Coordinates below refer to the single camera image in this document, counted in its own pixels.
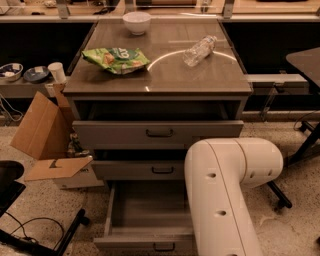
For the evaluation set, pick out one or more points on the brown cardboard box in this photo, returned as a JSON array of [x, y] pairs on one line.
[[45, 134]]

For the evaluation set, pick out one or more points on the black table leg right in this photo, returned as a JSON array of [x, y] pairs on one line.
[[308, 149]]

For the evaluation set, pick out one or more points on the dark side table right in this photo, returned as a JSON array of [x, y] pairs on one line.
[[308, 62]]

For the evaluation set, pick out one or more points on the green chip bag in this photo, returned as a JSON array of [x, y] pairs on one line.
[[118, 61]]

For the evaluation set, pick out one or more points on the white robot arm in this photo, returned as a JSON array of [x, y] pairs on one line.
[[215, 171]]

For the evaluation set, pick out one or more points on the grey top drawer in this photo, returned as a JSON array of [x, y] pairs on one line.
[[151, 134]]

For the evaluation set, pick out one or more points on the grey drawer cabinet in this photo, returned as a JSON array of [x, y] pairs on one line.
[[166, 90]]

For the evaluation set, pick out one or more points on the blue bowl with label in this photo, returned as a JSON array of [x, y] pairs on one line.
[[37, 74]]

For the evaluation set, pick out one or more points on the clear plastic water bottle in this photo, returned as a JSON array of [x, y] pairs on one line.
[[199, 51]]

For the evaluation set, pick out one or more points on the grey drawer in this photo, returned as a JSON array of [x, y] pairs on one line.
[[148, 215], [139, 170], [151, 134]]

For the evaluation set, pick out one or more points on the white paper cup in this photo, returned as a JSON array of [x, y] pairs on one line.
[[57, 71]]

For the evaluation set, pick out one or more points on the grey bottom drawer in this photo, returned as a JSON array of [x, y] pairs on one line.
[[148, 215]]

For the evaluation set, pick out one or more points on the grey middle drawer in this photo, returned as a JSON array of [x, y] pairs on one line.
[[139, 170]]

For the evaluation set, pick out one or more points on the blue white bowl left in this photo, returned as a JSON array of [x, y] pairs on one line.
[[11, 72]]

